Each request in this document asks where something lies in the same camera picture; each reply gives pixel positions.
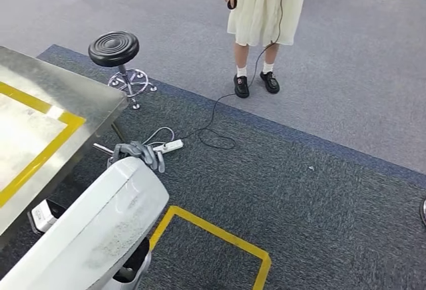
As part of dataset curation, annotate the yellow tape work outline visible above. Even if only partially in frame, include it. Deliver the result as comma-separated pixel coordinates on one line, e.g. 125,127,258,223
0,80,86,210

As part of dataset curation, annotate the grey power strip cable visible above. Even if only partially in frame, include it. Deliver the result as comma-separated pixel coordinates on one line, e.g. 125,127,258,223
142,126,175,146

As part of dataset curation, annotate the stainless steel workbench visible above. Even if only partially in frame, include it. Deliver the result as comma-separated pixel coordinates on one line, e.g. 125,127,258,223
0,45,128,250

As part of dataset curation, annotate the black controller cable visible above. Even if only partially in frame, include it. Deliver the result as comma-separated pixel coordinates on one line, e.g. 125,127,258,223
179,0,291,151

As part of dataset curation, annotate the black round stool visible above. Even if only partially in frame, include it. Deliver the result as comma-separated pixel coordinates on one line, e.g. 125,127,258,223
88,31,158,110

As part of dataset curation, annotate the white power strip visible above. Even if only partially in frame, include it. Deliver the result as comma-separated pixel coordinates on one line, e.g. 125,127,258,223
153,139,184,154

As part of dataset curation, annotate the person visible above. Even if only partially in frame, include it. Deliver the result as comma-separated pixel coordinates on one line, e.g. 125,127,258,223
221,0,305,99

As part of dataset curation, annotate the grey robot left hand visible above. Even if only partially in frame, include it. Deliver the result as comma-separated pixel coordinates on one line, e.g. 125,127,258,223
106,141,166,174

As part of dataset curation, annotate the white curved plastic part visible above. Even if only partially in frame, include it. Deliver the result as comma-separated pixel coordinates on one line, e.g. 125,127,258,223
0,156,170,290

